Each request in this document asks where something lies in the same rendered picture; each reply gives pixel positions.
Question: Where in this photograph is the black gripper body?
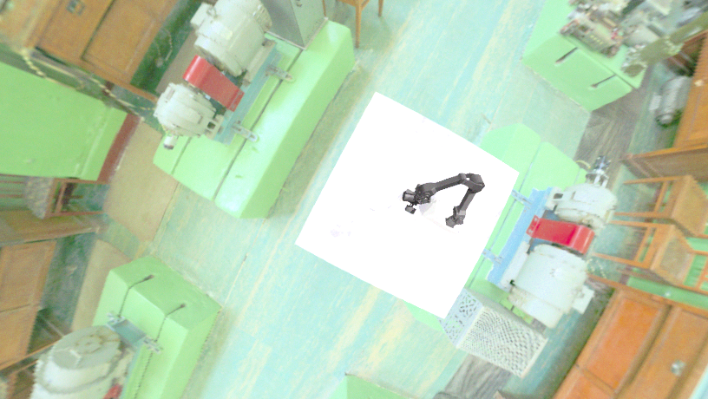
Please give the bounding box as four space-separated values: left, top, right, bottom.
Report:
404 183 421 215

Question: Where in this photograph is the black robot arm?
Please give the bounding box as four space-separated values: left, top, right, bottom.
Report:
402 173 485 229

